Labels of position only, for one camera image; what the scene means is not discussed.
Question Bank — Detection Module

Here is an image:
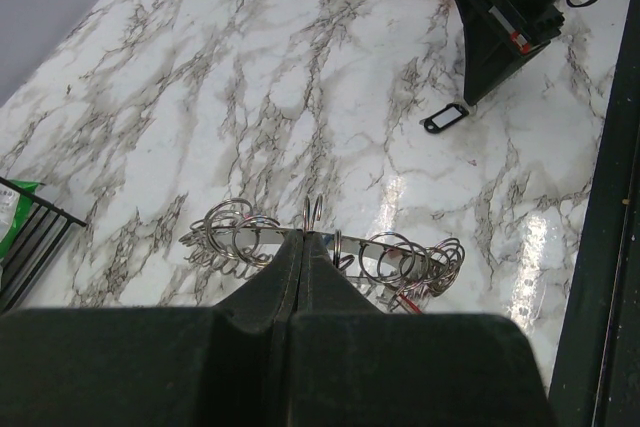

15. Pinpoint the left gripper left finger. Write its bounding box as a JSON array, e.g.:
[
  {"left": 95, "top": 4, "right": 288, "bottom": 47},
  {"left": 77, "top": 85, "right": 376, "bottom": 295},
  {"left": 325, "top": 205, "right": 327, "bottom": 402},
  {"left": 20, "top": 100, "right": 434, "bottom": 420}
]
[{"left": 1, "top": 231, "right": 304, "bottom": 426}]

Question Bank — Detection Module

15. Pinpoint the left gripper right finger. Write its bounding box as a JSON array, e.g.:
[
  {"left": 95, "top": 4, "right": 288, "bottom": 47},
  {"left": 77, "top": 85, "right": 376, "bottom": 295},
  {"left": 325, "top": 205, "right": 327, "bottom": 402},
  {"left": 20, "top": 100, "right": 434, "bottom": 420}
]
[{"left": 287, "top": 234, "right": 556, "bottom": 426}]

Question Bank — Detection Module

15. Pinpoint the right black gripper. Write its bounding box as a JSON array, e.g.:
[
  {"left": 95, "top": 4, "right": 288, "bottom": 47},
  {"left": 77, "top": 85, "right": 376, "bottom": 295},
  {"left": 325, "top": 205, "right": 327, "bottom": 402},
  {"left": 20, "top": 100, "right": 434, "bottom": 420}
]
[{"left": 454, "top": 0, "right": 564, "bottom": 106}]

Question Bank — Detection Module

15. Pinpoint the black key tag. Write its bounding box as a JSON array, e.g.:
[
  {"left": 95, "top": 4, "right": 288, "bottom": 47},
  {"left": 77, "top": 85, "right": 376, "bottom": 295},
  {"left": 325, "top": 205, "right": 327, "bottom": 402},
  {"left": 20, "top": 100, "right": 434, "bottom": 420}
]
[{"left": 421, "top": 103, "right": 469, "bottom": 134}]

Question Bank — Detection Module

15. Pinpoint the red key tag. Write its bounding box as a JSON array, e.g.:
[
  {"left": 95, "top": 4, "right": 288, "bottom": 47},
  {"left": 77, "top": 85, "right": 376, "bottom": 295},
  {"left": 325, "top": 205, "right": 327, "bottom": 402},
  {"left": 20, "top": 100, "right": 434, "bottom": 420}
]
[{"left": 386, "top": 293, "right": 422, "bottom": 314}]

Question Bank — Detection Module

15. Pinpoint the green white snack bag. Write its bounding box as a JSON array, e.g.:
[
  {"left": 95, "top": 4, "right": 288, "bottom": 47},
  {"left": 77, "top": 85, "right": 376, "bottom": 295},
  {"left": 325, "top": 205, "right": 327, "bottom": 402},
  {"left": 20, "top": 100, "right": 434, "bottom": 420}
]
[{"left": 0, "top": 185, "right": 33, "bottom": 259}]

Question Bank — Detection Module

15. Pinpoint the black wire shelf rack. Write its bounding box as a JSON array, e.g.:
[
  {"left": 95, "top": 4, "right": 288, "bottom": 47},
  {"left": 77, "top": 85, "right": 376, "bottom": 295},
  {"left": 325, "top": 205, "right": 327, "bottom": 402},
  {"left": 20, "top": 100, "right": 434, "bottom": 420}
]
[{"left": 1, "top": 178, "right": 87, "bottom": 314}]

